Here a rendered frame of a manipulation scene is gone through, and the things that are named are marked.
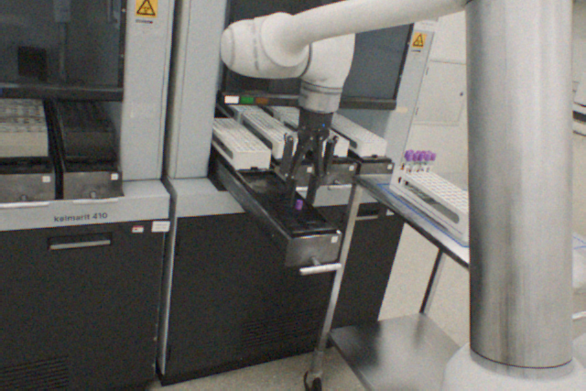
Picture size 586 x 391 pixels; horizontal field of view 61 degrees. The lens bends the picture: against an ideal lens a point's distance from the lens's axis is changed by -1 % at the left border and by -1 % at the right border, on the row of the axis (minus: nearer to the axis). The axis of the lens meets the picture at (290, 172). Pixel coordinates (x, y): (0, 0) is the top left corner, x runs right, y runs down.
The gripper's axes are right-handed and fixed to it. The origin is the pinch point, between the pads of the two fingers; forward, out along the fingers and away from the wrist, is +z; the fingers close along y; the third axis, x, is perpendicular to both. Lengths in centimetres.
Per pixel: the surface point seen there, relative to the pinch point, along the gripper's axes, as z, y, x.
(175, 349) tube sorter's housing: 65, 19, -24
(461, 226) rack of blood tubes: -0.4, -29.5, 23.5
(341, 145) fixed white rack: -0.3, -29.7, -28.2
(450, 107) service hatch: 19, -197, -144
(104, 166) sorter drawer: 3.4, 40.5, -25.8
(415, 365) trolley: 57, -45, 12
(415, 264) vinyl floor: 86, -127, -72
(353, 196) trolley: 8.7, -25.1, -11.3
